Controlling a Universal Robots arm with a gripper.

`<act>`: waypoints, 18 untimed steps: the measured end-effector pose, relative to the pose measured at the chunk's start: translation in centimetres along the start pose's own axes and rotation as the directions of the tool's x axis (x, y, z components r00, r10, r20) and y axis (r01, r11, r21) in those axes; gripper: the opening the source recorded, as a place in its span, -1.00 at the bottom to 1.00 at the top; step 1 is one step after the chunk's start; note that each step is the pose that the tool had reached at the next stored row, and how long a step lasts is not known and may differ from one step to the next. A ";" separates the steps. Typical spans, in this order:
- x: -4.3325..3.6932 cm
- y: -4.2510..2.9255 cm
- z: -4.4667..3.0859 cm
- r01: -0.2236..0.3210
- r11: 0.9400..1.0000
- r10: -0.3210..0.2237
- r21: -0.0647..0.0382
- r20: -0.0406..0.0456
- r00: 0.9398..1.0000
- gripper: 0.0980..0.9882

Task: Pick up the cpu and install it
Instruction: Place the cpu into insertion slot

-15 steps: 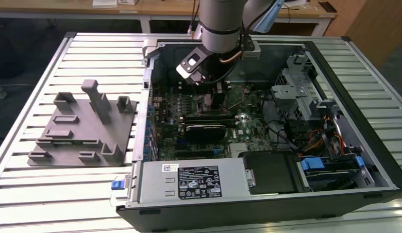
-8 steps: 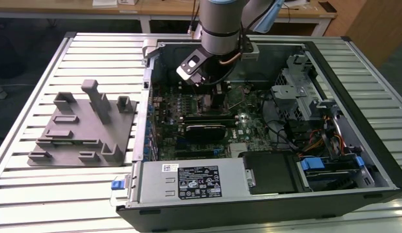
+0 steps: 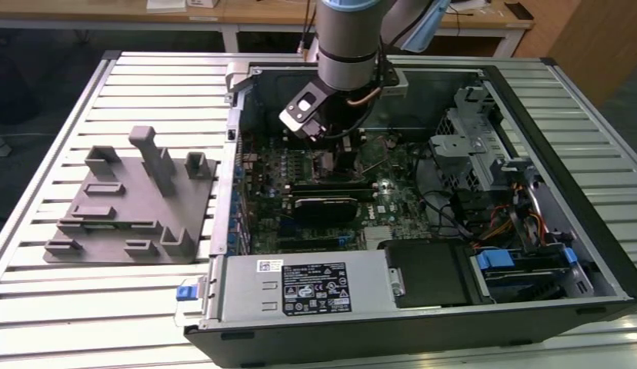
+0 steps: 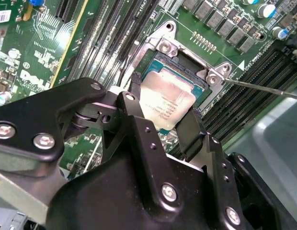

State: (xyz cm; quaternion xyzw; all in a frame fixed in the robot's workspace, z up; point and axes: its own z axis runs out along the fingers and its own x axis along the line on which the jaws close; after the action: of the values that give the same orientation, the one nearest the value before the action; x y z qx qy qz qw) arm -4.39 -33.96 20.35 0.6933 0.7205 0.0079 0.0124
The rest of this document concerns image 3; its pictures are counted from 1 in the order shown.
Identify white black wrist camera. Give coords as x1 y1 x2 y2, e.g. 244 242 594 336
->
278 80 332 143

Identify black cable bundle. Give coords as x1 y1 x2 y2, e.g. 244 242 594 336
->
418 188 493 239

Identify silver chipset heatsink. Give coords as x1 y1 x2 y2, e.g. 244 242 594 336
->
363 225 395 244

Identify grey parts rack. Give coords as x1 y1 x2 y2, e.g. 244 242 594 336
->
43 125 220 266

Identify black expansion slot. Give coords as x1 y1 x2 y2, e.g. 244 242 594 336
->
278 237 362 250

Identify silver green CPU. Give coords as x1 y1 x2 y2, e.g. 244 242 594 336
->
316 150 340 172

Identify silver power supply unit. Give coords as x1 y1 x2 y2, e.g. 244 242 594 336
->
207 251 402 324

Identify black plastic shroud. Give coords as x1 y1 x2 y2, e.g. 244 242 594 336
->
379 238 487 309

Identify green motherboard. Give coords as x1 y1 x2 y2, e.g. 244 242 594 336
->
238 125 439 255

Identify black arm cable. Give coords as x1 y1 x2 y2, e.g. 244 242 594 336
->
375 0 438 90

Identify silver metal drive cage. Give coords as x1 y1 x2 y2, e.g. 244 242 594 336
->
427 85 538 195

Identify black silver PC case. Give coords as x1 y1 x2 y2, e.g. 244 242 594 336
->
172 57 637 369

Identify wooden cabinet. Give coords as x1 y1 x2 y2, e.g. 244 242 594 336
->
515 0 637 107

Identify orange yellow wire bundle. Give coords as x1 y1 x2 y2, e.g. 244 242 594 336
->
471 183 551 248

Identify hard disk blue carrier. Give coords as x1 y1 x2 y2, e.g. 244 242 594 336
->
470 245 594 304

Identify black graphics card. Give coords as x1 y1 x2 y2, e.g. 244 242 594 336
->
291 196 359 224

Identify CPU socket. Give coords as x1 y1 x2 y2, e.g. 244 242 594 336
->
308 148 363 182

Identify black RAM slot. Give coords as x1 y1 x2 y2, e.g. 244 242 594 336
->
290 182 376 192
290 190 376 201

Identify white paper box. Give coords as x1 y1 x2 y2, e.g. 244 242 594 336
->
146 0 187 12

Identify wooden desk white legs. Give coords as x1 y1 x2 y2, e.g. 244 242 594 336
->
0 0 537 58

